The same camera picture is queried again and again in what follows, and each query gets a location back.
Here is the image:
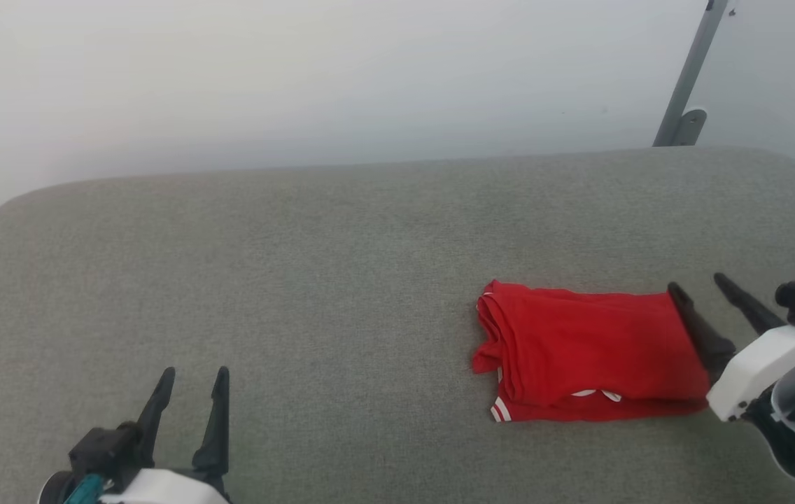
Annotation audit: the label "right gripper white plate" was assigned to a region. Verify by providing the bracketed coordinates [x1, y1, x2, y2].
[667, 272, 795, 423]

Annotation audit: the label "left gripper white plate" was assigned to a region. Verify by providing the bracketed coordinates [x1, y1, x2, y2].
[99, 365, 232, 504]

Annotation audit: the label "red and white sports shorts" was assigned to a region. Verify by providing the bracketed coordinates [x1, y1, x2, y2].
[471, 279, 713, 424]

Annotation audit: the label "grey fabric sofa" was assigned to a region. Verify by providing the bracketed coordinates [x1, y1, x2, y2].
[0, 146, 795, 504]

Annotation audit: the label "teal left camera connector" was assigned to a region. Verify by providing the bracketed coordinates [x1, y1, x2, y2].
[62, 472, 106, 504]

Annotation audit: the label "grey metal post with bracket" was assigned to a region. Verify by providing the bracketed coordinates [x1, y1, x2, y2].
[652, 0, 731, 148]

